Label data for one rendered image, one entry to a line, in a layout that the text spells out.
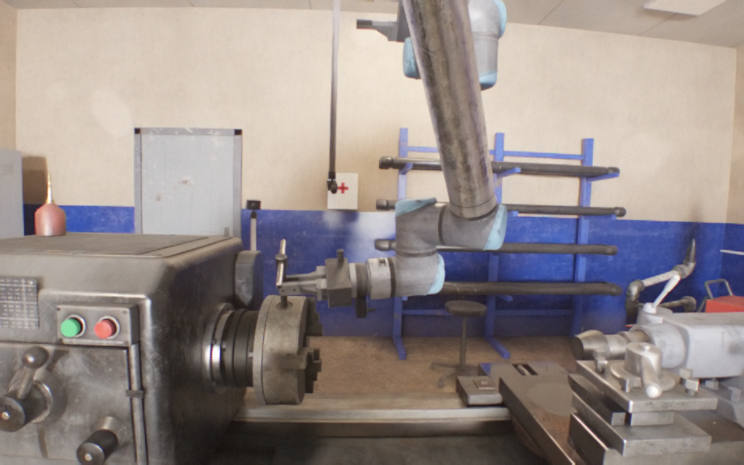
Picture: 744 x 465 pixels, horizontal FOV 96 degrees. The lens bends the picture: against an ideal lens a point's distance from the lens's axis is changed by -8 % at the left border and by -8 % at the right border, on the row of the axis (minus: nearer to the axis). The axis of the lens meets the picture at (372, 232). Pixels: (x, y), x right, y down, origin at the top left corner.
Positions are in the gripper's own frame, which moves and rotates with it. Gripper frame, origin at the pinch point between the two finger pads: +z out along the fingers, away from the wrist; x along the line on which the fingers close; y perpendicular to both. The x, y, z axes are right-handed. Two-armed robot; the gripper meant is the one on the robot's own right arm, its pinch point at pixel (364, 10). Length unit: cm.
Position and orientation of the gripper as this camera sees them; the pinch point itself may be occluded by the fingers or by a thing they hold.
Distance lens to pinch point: 101.6
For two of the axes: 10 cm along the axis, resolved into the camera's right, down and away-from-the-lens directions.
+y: 0.1, 8.1, -5.9
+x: -0.6, 5.9, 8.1
